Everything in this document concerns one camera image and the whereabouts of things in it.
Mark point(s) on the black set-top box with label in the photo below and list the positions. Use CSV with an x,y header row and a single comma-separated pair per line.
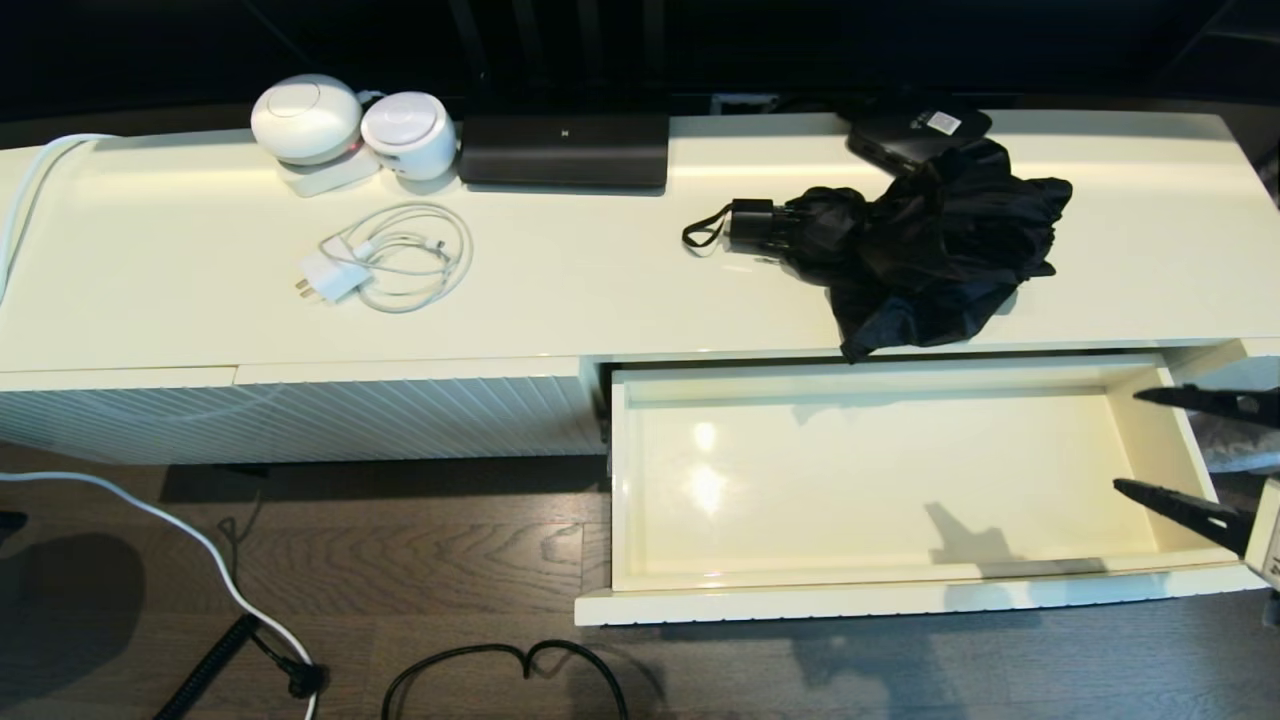
x,y
900,135

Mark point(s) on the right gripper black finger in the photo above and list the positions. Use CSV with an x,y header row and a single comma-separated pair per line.
x,y
1190,510
1220,402

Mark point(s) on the white fluted drawer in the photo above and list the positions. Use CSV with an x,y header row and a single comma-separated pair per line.
x,y
850,490

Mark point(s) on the white plug charger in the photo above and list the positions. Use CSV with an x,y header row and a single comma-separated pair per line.
x,y
333,277

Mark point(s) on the white ribbed tv cabinet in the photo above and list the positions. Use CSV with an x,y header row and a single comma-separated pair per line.
x,y
600,290

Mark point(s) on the pale grey cushion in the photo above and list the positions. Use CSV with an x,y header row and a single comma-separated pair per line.
x,y
1240,445

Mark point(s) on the small white round speaker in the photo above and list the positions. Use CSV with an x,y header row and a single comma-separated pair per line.
x,y
410,133

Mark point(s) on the flat white base box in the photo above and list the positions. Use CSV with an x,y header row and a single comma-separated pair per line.
x,y
325,180

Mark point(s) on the black rectangular router box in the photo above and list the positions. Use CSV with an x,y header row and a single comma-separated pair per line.
x,y
565,152

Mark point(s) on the black folding umbrella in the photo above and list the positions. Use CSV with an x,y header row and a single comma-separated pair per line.
x,y
930,250

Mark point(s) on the black angled power plug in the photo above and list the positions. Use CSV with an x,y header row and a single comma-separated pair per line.
x,y
305,680

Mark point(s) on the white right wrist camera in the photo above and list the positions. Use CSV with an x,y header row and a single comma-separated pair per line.
x,y
1268,540

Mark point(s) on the large white round speaker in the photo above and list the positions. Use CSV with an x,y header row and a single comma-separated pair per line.
x,y
303,118

